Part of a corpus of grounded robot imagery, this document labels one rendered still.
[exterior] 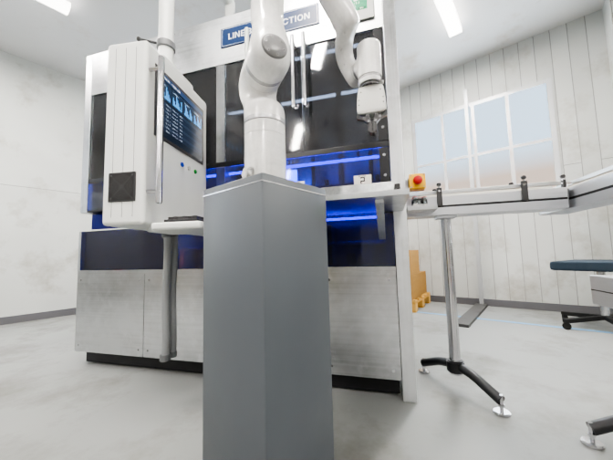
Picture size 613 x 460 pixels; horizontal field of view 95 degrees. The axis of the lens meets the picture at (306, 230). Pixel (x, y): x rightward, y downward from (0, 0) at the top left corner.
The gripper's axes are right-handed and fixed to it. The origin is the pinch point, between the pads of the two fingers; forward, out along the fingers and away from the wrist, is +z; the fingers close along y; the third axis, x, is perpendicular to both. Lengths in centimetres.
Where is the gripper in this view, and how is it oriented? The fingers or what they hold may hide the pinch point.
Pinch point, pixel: (372, 129)
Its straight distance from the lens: 108.0
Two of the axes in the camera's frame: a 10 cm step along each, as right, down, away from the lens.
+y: -9.6, 0.5, 2.6
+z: 0.3, 10.0, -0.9
